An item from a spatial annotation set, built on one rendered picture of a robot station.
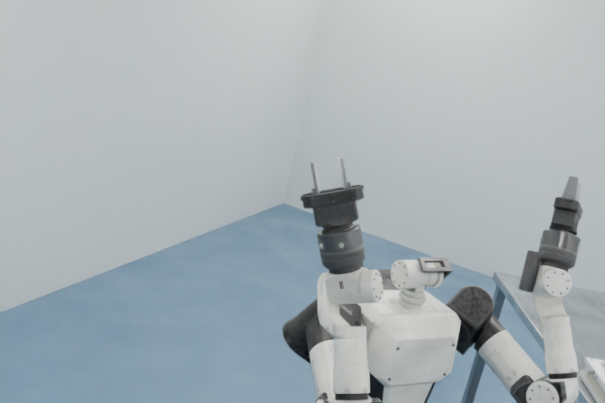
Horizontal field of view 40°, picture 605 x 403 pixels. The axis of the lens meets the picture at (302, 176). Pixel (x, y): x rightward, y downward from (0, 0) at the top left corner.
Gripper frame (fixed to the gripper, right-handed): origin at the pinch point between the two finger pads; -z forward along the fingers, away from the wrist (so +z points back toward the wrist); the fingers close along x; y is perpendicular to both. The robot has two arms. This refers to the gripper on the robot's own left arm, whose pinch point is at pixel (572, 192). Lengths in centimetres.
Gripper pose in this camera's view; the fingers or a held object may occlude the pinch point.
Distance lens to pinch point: 211.8
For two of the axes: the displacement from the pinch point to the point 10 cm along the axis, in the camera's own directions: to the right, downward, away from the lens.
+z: -2.8, 9.5, -1.6
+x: -3.9, -2.6, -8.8
